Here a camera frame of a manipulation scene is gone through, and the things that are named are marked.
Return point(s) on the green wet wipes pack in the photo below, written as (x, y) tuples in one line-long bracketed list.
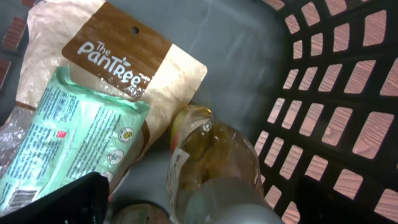
[(73, 131)]

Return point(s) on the yellow oil glass bottle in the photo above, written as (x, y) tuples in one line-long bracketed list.
[(214, 174)]

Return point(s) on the brown Pantree snack pouch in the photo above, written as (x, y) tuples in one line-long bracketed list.
[(109, 51)]

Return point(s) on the green lid round jar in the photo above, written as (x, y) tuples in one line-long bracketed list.
[(141, 213)]

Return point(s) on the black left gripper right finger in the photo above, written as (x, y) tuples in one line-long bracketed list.
[(319, 204)]

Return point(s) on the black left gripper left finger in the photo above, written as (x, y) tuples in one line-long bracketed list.
[(84, 200)]

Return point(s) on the grey plastic basket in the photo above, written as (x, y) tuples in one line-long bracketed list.
[(306, 88)]

